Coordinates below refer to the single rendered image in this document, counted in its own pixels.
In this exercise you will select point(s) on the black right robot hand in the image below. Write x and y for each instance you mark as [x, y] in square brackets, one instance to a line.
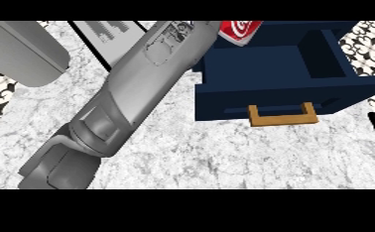
[372, 121]

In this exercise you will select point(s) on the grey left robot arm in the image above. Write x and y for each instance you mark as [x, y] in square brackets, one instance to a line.
[142, 84]

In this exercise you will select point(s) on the navy blue drawer front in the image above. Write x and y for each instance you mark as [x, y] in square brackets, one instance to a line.
[273, 97]

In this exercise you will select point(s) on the navy blue drawer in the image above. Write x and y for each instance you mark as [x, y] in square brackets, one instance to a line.
[273, 97]
[254, 65]

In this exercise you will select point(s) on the red and white can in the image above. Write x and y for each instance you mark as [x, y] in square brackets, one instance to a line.
[239, 31]

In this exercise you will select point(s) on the grey panel with black border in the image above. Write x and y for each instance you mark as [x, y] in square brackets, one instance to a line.
[105, 41]

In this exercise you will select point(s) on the grey rounded block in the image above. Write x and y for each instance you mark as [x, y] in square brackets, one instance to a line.
[30, 56]

